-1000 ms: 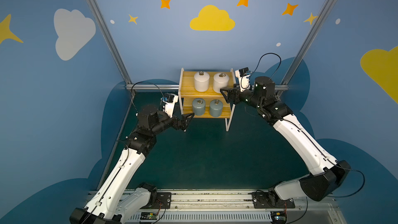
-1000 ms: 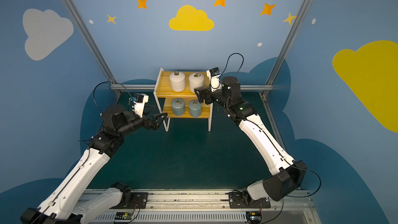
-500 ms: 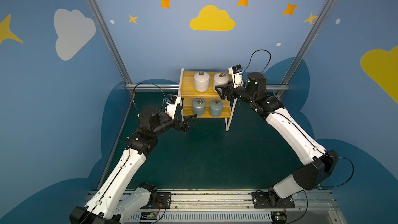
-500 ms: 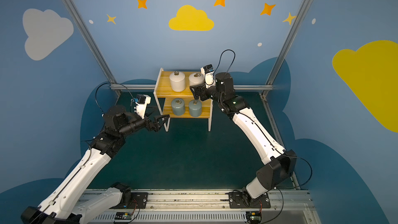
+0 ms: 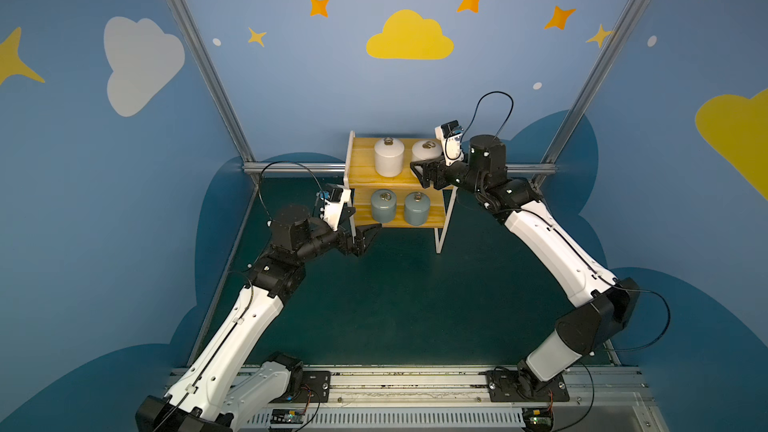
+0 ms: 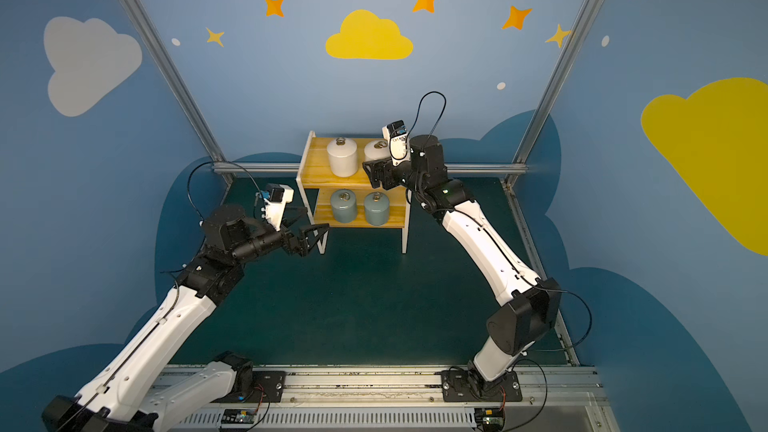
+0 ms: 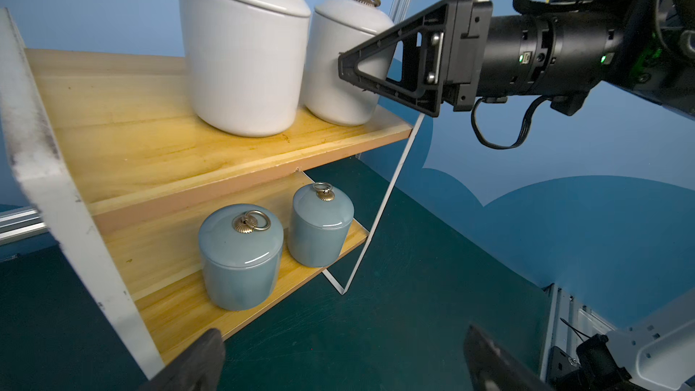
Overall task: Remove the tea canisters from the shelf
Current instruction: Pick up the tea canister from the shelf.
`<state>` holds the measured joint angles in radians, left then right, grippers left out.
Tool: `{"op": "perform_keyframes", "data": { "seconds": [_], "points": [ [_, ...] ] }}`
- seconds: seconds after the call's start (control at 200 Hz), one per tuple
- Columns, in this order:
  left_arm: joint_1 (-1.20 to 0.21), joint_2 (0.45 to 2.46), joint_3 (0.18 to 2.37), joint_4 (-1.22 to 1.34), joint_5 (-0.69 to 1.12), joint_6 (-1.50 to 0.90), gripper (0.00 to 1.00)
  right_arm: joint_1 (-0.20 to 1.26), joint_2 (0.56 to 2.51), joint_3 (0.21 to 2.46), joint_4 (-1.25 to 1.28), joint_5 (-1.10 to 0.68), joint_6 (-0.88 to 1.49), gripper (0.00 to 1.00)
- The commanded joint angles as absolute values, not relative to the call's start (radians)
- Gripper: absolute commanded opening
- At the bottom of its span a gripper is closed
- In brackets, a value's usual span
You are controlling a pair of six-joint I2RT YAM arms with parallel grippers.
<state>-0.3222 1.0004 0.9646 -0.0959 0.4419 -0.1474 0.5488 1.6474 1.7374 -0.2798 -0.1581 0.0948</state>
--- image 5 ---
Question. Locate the rear aluminium frame bar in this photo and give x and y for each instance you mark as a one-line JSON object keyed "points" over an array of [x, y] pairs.
{"points": [[289, 167]]}

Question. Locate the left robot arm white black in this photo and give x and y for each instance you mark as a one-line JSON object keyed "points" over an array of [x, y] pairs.
{"points": [[206, 397]]}

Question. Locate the white tea canister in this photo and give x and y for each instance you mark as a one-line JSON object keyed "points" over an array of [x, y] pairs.
{"points": [[427, 149], [389, 157]]}

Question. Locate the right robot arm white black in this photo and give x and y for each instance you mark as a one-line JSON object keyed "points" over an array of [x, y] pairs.
{"points": [[603, 305]]}

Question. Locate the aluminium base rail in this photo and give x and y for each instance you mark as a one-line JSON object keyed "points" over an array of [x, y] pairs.
{"points": [[456, 398]]}

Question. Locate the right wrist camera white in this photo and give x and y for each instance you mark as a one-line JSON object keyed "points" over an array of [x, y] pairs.
{"points": [[450, 136]]}

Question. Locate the left controller board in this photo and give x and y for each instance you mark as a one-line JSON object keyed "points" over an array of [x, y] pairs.
{"points": [[286, 418]]}

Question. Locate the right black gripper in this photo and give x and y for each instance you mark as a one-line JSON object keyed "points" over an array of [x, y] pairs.
{"points": [[437, 172]]}

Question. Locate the grey-blue tea canister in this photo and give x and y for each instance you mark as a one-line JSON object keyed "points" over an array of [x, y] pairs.
{"points": [[383, 206], [417, 207]]}

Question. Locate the controller board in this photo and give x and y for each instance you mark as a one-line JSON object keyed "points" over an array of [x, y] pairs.
{"points": [[286, 418], [537, 420]]}

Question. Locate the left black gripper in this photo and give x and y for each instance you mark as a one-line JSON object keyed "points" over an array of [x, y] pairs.
{"points": [[351, 240]]}

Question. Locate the aluminium frame post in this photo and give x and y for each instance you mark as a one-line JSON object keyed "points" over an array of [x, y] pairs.
{"points": [[624, 26], [194, 40]]}

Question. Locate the left aluminium frame post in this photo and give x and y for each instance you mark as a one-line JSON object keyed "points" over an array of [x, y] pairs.
{"points": [[194, 40]]}

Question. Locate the right controller board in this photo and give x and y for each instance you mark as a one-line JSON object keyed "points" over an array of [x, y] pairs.
{"points": [[537, 420]]}

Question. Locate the wooden two-tier shelf white frame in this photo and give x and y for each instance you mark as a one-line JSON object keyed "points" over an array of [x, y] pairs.
{"points": [[362, 179]]}

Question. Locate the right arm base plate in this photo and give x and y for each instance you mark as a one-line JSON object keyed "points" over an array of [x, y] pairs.
{"points": [[506, 385]]}

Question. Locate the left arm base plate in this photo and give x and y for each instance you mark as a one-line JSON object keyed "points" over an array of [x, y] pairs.
{"points": [[308, 386]]}

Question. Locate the right aluminium frame post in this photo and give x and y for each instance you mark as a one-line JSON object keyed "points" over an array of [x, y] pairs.
{"points": [[624, 26]]}

